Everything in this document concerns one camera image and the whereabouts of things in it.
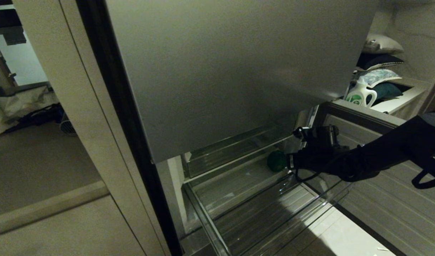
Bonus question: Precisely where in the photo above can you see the small round fan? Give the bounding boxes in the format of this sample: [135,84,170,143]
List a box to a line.
[59,112,78,137]

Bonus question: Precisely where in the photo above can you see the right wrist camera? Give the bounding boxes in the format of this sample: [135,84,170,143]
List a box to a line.
[293,125,349,153]

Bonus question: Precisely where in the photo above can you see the white bench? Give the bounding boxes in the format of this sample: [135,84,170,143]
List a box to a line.
[371,79,432,119]

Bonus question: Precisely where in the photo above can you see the teal pillow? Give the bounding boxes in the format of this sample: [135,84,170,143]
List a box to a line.
[371,82,404,101]

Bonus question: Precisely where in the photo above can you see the black bag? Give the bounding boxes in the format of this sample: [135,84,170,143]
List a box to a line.
[6,103,64,134]

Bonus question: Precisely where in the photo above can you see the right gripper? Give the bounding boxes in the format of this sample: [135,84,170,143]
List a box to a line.
[287,146,334,175]

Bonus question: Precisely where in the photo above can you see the white detergent bottle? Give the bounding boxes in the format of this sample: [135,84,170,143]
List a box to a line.
[345,78,377,108]

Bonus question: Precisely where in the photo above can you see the grey upper fridge door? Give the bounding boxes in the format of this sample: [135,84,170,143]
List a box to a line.
[105,0,380,164]

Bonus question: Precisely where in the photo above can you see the grey lower fridge door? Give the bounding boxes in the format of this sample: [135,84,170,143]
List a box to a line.
[312,101,435,256]

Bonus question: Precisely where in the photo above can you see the round dark green food item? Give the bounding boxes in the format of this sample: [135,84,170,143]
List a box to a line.
[267,150,288,173]

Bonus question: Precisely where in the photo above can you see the clear plastic fridge tray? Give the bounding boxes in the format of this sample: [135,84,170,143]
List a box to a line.
[183,124,292,179]

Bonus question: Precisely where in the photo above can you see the beige cabinet side panel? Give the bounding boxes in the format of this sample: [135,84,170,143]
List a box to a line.
[12,0,172,256]

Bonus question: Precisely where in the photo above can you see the white pillow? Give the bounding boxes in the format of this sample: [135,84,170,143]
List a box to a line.
[362,33,405,55]

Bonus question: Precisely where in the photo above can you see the clear plastic fridge drawer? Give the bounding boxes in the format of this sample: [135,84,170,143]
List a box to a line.
[182,156,354,256]

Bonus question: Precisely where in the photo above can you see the black cable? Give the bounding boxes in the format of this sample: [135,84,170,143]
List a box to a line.
[412,156,435,190]

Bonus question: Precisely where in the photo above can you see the grey fridge door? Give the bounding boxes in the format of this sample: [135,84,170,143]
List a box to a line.
[105,0,380,164]
[312,101,435,256]

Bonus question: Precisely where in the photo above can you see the dark navy pillow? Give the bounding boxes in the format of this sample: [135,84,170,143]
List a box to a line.
[356,53,405,71]

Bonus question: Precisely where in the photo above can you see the dark wall shelf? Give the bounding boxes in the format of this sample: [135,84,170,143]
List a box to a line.
[0,0,27,46]

